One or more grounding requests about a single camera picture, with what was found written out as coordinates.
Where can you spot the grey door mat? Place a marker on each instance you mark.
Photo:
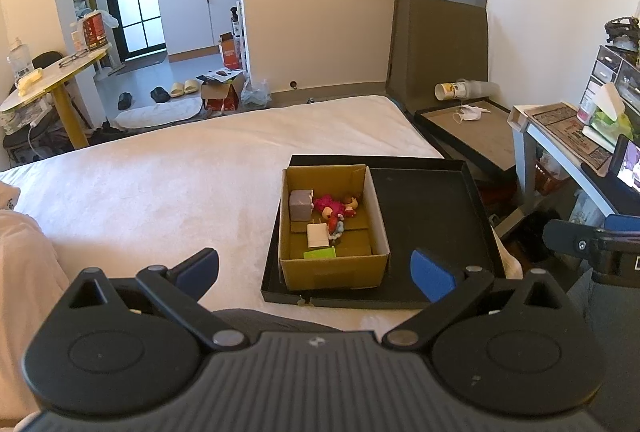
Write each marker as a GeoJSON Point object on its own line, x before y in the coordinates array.
{"type": "Point", "coordinates": [137, 64]}

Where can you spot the cream printed pillow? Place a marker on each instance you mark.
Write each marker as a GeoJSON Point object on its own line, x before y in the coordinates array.
{"type": "Point", "coordinates": [25, 287]}

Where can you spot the grey desk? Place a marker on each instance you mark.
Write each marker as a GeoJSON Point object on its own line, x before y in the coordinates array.
{"type": "Point", "coordinates": [555, 137]}

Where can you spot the small blue red toy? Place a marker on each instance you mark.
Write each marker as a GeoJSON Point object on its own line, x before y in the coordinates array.
{"type": "Point", "coordinates": [336, 229]}

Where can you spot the black tray brown inside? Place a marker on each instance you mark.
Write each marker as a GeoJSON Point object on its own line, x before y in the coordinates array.
{"type": "Point", "coordinates": [475, 137]}

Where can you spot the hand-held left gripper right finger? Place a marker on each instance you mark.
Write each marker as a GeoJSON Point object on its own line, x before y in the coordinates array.
{"type": "Point", "coordinates": [432, 274]}

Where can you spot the grey block toy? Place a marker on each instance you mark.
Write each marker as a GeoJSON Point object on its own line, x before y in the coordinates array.
{"type": "Point", "coordinates": [300, 207]}

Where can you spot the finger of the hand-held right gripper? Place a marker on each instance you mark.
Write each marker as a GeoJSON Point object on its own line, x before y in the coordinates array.
{"type": "Point", "coordinates": [567, 237]}
{"type": "Point", "coordinates": [622, 223]}

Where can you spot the red basket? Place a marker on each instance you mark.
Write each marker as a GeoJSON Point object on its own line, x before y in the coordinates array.
{"type": "Point", "coordinates": [552, 177]}

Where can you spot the brown cardboard box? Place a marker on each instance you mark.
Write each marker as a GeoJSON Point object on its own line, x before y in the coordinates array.
{"type": "Point", "coordinates": [332, 272]}

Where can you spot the yellow slipper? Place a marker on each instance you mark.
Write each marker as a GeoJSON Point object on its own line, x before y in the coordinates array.
{"type": "Point", "coordinates": [192, 86]}
{"type": "Point", "coordinates": [177, 89]}

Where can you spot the green tissue pack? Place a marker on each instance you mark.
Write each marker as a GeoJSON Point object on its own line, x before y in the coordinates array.
{"type": "Point", "coordinates": [607, 122]}

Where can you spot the dark ornament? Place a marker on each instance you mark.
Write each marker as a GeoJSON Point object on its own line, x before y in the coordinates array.
{"type": "Point", "coordinates": [622, 32]}

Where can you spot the white face mask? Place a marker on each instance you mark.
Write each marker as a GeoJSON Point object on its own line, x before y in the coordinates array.
{"type": "Point", "coordinates": [472, 113]}

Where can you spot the white shopping bag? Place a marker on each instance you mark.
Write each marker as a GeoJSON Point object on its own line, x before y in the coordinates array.
{"type": "Point", "coordinates": [587, 212]}

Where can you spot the clear plastic bottle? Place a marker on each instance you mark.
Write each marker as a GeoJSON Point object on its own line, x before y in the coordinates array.
{"type": "Point", "coordinates": [18, 57]}

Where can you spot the pink hooded doll figurine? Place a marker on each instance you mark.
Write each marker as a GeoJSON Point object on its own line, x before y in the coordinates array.
{"type": "Point", "coordinates": [327, 207]}

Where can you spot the white kitchen cabinet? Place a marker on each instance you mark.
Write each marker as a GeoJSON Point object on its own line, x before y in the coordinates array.
{"type": "Point", "coordinates": [200, 17]}

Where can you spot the black shallow tray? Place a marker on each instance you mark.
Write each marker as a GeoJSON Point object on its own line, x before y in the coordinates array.
{"type": "Point", "coordinates": [430, 222]}

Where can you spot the yellow round table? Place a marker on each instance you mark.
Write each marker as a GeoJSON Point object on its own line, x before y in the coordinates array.
{"type": "Point", "coordinates": [60, 72]}

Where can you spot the pale yellow packet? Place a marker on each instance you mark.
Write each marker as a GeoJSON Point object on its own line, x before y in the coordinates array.
{"type": "Point", "coordinates": [30, 81]}

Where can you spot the black spray bottle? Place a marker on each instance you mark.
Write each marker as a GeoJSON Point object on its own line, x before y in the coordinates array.
{"type": "Point", "coordinates": [236, 22]}

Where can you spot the printed brown desk mat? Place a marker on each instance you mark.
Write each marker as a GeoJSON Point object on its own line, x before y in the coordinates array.
{"type": "Point", "coordinates": [567, 129]}

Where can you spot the stack of paper cups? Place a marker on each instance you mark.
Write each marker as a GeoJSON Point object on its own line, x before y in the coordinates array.
{"type": "Point", "coordinates": [465, 90]}

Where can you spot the clear plastic bag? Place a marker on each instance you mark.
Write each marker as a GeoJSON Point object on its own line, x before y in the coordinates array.
{"type": "Point", "coordinates": [256, 94]}

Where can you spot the white plug charger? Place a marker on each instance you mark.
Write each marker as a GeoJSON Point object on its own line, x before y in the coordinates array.
{"type": "Point", "coordinates": [317, 236]}

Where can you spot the orange carton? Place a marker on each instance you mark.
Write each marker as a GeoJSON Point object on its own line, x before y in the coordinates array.
{"type": "Point", "coordinates": [231, 52]}

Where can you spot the open floor cardboard box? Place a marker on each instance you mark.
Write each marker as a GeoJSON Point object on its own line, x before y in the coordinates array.
{"type": "Point", "coordinates": [222, 92]}

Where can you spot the person's dark trousers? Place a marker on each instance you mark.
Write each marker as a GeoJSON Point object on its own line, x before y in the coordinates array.
{"type": "Point", "coordinates": [280, 322]}

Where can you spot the green cube toy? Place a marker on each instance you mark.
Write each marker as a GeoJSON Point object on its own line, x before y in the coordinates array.
{"type": "Point", "coordinates": [320, 254]}

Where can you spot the black tablet screen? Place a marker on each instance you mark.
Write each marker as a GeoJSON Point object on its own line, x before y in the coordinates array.
{"type": "Point", "coordinates": [627, 162]}

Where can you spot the white floor cushion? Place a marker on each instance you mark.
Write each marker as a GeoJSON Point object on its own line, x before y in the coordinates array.
{"type": "Point", "coordinates": [160, 114]}

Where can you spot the grey drawer organizer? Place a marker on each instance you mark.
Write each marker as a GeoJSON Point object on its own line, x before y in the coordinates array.
{"type": "Point", "coordinates": [605, 72]}

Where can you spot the black slipper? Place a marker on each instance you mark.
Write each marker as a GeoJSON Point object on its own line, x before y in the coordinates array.
{"type": "Point", "coordinates": [125, 101]}
{"type": "Point", "coordinates": [160, 94]}

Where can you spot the black eyeglasses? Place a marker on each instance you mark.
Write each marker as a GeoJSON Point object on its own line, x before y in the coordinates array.
{"type": "Point", "coordinates": [74, 58]}

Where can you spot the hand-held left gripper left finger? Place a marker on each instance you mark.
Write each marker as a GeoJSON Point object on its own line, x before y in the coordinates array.
{"type": "Point", "coordinates": [200, 269]}

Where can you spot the brown leaning board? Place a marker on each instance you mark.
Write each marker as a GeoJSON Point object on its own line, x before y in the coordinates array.
{"type": "Point", "coordinates": [440, 52]}

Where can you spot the red box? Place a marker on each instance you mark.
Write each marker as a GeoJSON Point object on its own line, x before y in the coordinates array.
{"type": "Point", "coordinates": [95, 29]}

